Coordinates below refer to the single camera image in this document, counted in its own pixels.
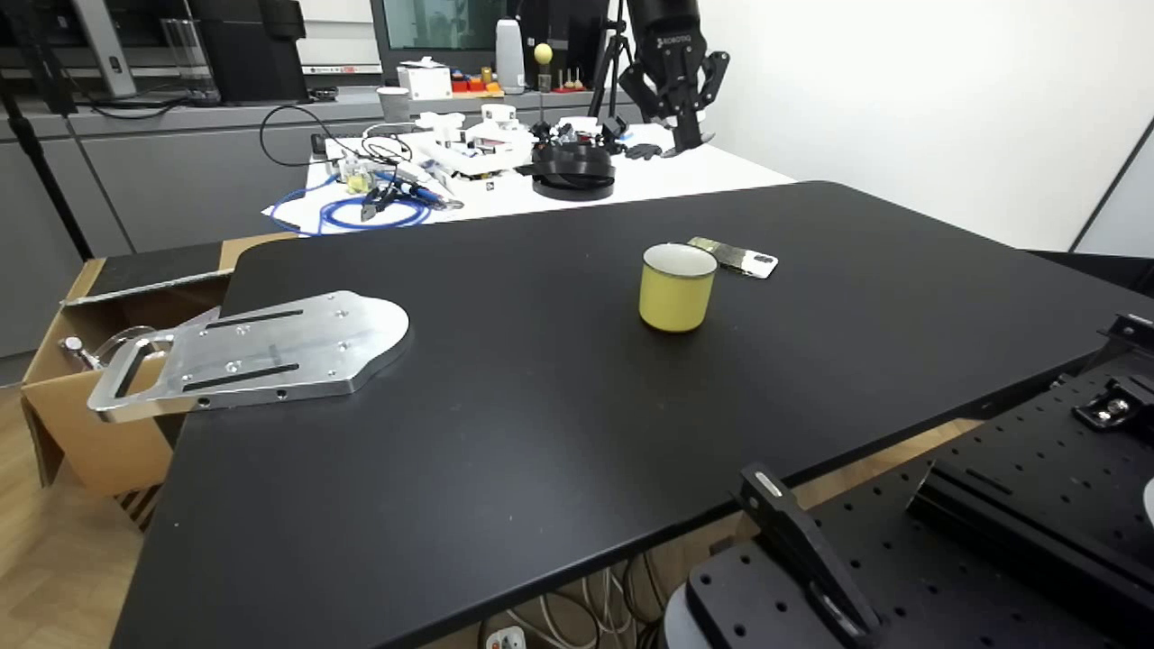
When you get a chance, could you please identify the yellow enamel cup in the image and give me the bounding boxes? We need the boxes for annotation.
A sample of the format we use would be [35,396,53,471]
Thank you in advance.
[636,236,722,337]

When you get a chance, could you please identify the black headset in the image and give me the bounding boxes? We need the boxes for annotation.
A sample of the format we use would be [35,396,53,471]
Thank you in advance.
[525,123,619,203]

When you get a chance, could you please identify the white table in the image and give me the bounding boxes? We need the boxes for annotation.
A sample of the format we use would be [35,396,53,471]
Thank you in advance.
[261,108,802,236]

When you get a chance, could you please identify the white electronics pile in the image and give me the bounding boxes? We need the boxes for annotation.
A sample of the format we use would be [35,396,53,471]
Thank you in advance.
[320,102,538,203]

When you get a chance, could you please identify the red small objects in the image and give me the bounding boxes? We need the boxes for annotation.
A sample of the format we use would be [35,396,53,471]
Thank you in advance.
[448,68,502,102]

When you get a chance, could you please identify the white cylinder speaker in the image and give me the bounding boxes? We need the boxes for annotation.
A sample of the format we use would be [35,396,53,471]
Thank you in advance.
[493,13,531,97]

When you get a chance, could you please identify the small white box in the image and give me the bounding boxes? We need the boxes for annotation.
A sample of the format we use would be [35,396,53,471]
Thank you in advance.
[394,55,456,104]

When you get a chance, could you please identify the white power strip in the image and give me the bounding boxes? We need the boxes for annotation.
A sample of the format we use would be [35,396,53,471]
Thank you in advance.
[480,615,538,649]

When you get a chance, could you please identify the silver metal mounting plate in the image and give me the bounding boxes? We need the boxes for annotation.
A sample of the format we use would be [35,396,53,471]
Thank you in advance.
[82,287,413,424]

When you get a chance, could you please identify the black table clamp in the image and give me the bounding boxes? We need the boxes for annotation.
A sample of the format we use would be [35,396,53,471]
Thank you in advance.
[737,461,888,649]

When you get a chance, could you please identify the dark glass window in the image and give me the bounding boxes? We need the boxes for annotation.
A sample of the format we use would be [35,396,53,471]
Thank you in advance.
[368,0,524,79]

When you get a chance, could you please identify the black computer monitor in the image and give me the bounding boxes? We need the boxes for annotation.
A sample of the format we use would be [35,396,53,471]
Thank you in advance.
[186,0,309,108]

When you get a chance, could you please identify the black perforated breadboard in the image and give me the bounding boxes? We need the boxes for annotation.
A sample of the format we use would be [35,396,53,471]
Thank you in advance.
[660,343,1154,649]

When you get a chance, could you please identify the large brown cardboard box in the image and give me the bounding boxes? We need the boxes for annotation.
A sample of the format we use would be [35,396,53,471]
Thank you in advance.
[19,225,302,533]

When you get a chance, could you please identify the thin black tripod stand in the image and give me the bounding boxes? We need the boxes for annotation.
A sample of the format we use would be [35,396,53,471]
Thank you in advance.
[0,0,98,262]

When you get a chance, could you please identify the blue cable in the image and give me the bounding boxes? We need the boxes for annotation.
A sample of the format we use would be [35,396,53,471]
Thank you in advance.
[312,177,439,236]

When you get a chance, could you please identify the black camera tripod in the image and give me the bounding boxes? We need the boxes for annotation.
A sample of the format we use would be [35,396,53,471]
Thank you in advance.
[588,0,737,156]

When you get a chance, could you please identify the black rail on breadboard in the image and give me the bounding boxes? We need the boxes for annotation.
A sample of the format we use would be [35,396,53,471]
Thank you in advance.
[905,454,1154,623]

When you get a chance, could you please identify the black metal bracket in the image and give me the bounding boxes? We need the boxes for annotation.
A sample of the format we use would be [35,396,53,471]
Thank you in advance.
[1067,310,1154,436]

